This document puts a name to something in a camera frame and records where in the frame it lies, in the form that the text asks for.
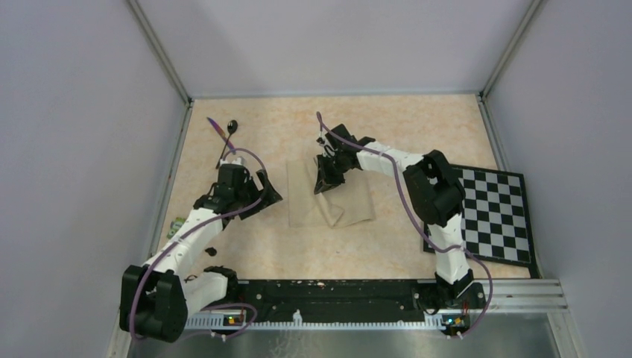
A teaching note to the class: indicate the black white checkerboard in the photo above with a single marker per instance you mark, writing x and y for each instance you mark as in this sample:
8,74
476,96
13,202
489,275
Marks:
496,223

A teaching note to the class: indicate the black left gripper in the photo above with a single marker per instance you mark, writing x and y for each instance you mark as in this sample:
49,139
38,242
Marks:
270,198

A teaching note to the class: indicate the black spoon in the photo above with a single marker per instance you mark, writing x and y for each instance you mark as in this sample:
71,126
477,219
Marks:
232,127

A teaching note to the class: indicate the green white small package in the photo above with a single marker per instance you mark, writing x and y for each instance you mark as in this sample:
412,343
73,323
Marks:
175,226

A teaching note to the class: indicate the small black object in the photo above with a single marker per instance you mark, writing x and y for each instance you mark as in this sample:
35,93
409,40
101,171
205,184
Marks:
211,251

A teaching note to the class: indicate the aluminium front rail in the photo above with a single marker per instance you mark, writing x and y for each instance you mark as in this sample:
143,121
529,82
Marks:
502,296

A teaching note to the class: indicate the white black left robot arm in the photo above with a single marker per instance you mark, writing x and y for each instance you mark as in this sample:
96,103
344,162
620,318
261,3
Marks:
177,267

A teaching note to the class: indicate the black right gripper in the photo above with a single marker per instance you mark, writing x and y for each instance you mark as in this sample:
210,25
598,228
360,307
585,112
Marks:
326,182

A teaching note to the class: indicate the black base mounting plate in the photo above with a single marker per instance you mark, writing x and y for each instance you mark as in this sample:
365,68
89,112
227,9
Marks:
350,301

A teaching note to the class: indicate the iridescent purple knife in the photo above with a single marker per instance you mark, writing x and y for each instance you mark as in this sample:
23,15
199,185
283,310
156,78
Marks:
219,130

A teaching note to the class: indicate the cream cloth napkin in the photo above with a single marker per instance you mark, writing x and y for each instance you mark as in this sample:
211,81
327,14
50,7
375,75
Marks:
345,205

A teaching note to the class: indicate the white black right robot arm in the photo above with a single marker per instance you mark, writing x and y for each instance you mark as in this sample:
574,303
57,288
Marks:
428,186

